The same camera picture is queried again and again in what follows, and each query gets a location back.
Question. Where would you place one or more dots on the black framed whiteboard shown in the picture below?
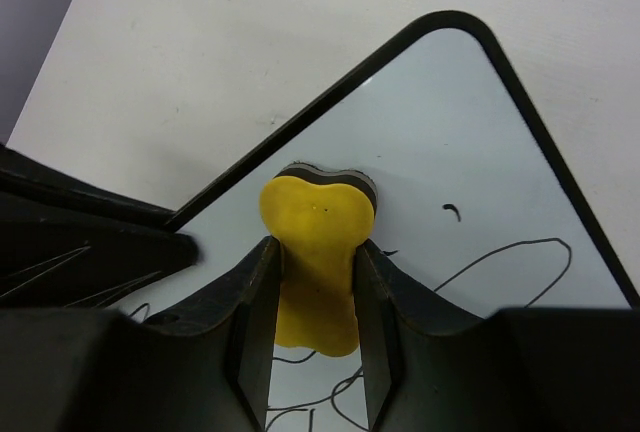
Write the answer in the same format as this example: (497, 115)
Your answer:
(476, 203)

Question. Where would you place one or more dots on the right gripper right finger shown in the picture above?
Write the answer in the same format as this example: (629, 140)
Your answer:
(410, 339)

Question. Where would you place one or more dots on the yellow bone-shaped eraser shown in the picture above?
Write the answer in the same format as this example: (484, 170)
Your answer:
(320, 218)

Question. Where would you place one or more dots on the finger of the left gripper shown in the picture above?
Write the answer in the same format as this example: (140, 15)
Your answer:
(66, 243)

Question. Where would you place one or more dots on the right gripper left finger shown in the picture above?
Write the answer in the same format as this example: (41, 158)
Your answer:
(223, 343)

